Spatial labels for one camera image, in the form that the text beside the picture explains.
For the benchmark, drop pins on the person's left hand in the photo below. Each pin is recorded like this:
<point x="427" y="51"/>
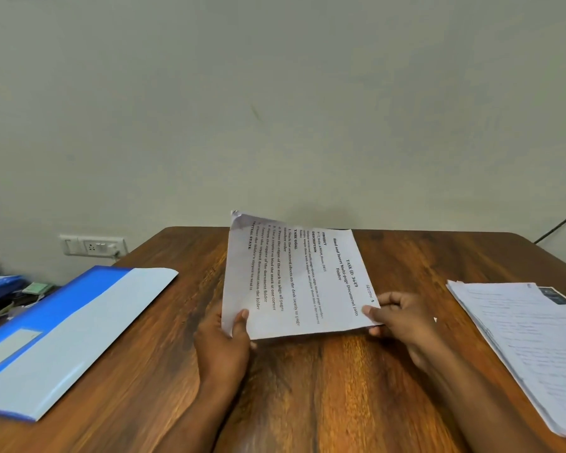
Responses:
<point x="219" y="353"/>

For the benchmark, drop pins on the person's right hand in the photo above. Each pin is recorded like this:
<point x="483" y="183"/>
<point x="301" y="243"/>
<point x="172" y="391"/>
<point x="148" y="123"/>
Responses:
<point x="405" y="325"/>

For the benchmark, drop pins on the person's left thumb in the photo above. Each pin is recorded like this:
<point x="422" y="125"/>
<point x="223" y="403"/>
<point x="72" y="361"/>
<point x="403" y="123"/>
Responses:
<point x="241" y="323"/>

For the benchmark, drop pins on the person's right thumb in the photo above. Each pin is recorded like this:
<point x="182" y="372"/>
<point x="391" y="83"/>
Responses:
<point x="375" y="315"/>

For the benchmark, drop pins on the white printed paper sheet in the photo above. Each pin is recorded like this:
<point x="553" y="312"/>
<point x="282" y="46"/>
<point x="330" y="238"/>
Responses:
<point x="287" y="278"/>

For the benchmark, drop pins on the person's left forearm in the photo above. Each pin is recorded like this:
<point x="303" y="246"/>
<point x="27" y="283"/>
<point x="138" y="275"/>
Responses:
<point x="193" y="415"/>

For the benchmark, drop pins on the person's right forearm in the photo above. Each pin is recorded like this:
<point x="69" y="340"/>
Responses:
<point x="481" y="405"/>

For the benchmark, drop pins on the brown wooden table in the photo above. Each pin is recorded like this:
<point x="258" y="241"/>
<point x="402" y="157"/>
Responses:
<point x="311" y="372"/>

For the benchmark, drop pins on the stack of white papers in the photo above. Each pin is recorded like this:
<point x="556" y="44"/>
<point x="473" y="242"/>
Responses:
<point x="528" y="344"/>

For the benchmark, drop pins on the dark printed card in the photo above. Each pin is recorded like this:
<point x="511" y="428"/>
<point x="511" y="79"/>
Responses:
<point x="554" y="295"/>

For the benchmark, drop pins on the blue document folder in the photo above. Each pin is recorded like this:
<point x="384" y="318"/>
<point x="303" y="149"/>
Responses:
<point x="61" y="339"/>

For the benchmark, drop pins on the green paper pad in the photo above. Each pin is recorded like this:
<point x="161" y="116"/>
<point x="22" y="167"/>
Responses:
<point x="37" y="288"/>

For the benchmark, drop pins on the white wall socket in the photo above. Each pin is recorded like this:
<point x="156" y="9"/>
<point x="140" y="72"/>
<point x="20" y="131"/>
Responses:
<point x="93" y="246"/>

